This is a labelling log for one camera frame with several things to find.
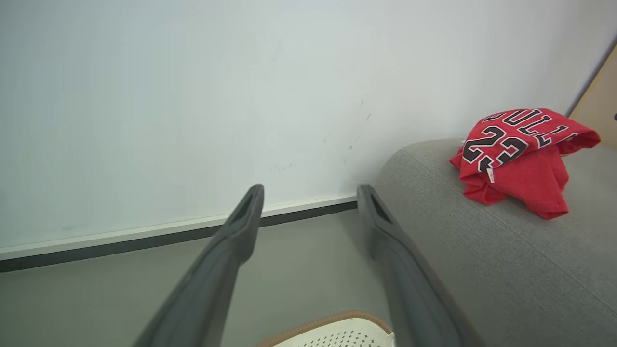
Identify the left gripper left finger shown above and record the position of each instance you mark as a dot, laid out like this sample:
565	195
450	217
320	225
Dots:
212	274

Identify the light wooden panel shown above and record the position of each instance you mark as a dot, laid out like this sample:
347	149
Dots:
602	106

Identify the white perforated laundry basket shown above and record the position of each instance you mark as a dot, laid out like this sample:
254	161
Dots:
337	337

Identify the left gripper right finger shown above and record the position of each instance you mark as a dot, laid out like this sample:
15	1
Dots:
409	289

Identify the red basketball jersey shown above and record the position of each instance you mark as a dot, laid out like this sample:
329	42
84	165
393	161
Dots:
525	178

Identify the white and black baseboard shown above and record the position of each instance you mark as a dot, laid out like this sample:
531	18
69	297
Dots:
144	233

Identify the grey fabric sofa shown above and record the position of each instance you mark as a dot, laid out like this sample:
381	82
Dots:
506	270

